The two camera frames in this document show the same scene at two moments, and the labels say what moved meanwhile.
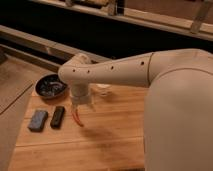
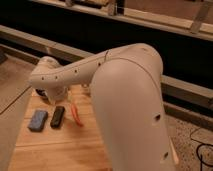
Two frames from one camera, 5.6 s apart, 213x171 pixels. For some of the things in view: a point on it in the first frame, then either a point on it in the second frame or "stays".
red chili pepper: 77,118 stays
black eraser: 57,117 stays
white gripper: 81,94 → 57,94
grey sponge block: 38,121 stays
